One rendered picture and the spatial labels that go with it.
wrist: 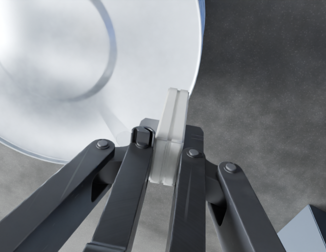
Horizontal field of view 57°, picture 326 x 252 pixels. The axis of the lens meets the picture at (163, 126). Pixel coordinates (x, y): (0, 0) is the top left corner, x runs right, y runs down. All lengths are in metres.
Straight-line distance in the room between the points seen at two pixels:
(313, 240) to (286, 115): 0.25
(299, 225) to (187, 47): 0.53
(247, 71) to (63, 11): 0.34
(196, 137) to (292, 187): 0.53
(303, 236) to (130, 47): 0.54
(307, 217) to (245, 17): 0.42
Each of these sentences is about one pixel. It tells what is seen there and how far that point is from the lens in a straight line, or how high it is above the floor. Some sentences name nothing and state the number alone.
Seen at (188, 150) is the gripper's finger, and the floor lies 0.39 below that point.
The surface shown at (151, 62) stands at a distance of 0.30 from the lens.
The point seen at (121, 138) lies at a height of 0.24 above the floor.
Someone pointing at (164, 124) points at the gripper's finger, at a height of 0.37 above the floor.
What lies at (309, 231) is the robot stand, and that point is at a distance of 0.70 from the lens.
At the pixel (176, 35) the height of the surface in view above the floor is 0.24.
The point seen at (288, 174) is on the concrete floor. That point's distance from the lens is 0.67.
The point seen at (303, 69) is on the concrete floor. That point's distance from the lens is 0.57.
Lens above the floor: 0.52
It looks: 60 degrees down
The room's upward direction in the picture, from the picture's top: 166 degrees counter-clockwise
